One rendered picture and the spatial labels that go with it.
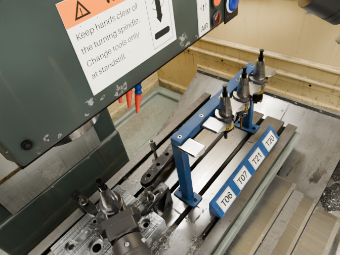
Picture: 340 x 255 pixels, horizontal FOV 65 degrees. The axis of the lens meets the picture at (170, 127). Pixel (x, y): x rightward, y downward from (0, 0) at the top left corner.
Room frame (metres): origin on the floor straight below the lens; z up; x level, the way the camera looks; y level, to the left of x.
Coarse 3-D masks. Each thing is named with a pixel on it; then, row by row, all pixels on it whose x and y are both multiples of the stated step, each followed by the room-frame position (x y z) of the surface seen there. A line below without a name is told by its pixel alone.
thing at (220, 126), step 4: (208, 120) 0.59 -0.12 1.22; (212, 120) 0.59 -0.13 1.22; (216, 120) 0.58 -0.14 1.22; (204, 124) 0.58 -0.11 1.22; (208, 124) 0.57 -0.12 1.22; (212, 124) 0.57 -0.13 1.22; (216, 124) 0.57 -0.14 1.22; (220, 124) 0.56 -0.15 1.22; (224, 124) 0.56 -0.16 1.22; (204, 128) 0.57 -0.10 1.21; (208, 128) 0.56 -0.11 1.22; (212, 128) 0.56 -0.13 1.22; (216, 128) 0.55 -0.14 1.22; (220, 128) 0.55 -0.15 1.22; (224, 128) 0.55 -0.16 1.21; (216, 132) 0.54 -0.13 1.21; (220, 132) 0.54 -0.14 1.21
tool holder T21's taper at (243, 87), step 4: (240, 76) 0.68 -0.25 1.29; (240, 80) 0.67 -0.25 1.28; (244, 80) 0.67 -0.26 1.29; (248, 80) 0.67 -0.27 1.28; (240, 84) 0.67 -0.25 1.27; (244, 84) 0.66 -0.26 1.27; (248, 84) 0.67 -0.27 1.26; (240, 88) 0.67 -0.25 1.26; (244, 88) 0.66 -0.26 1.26; (248, 88) 0.67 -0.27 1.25; (236, 92) 0.68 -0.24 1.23; (240, 92) 0.67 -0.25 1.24; (244, 92) 0.66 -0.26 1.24; (248, 92) 0.66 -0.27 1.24; (240, 96) 0.66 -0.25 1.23; (244, 96) 0.66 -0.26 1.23
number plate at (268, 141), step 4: (268, 136) 0.71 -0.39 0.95; (272, 136) 0.71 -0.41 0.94; (264, 140) 0.69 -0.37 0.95; (268, 140) 0.69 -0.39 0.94; (272, 140) 0.70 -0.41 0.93; (276, 140) 0.71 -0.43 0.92; (264, 144) 0.68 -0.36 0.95; (268, 144) 0.68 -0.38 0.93; (272, 144) 0.69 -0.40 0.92; (268, 148) 0.67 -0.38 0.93
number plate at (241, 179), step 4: (244, 168) 0.58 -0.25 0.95; (240, 172) 0.56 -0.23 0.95; (244, 172) 0.56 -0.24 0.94; (248, 172) 0.57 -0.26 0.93; (236, 176) 0.55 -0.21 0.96; (240, 176) 0.55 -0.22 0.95; (244, 176) 0.55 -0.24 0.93; (248, 176) 0.56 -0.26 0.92; (236, 180) 0.53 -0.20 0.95; (240, 180) 0.54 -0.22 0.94; (244, 180) 0.54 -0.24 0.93; (236, 184) 0.52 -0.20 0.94; (240, 184) 0.53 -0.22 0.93; (244, 184) 0.53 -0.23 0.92; (240, 188) 0.51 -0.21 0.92
